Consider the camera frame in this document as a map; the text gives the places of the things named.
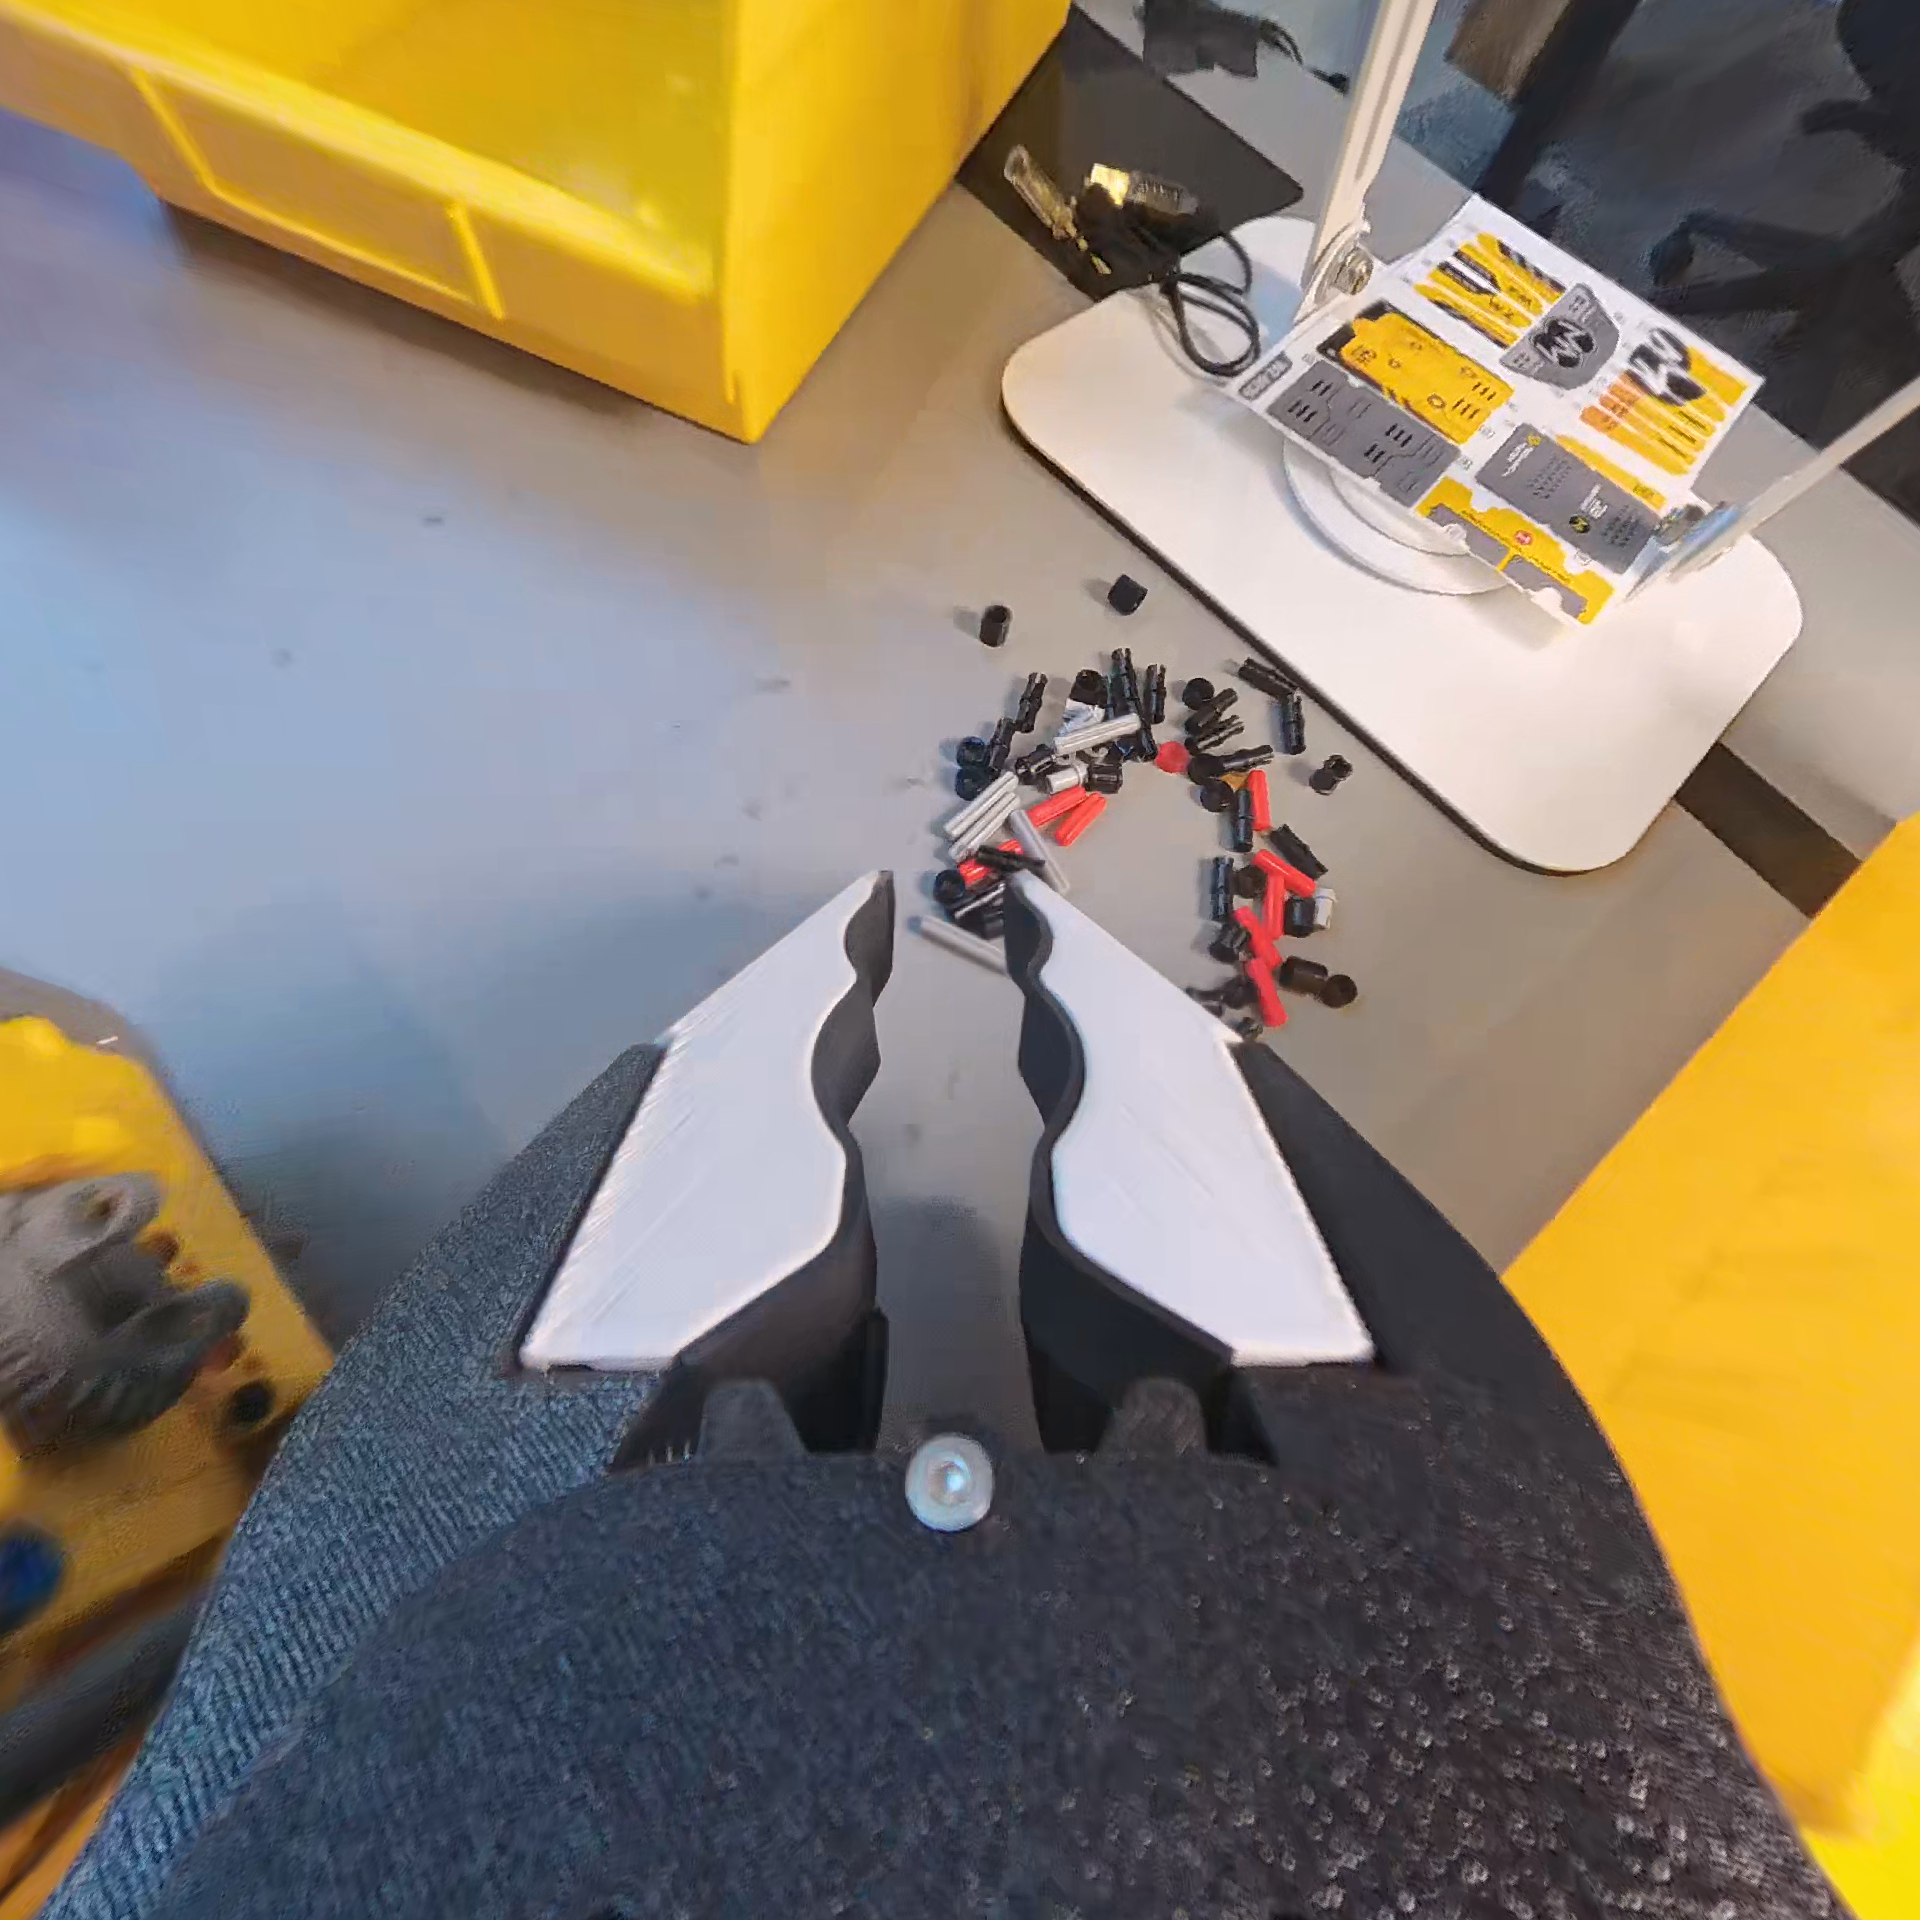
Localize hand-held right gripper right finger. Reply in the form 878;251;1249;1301
1005;887;1378;1374

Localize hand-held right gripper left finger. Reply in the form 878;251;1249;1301
517;871;898;1377

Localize small red black parts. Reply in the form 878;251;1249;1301
917;572;1367;1037

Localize yellow toy block robot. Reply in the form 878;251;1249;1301
0;1014;337;1800

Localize grey desk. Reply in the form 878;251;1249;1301
0;0;1920;1352

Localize yellow plastic bin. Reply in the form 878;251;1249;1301
1502;901;1920;1920
0;0;1072;446

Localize yellow grey sticker sheet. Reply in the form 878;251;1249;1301
1236;196;1761;625

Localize white stand pole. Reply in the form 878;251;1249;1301
1301;0;1449;318
1666;382;1920;577

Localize small metal clip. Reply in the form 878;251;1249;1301
1005;144;1201;248

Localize black flat mat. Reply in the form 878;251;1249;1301
959;15;1305;296

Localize black cable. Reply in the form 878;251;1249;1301
1157;240;1277;383

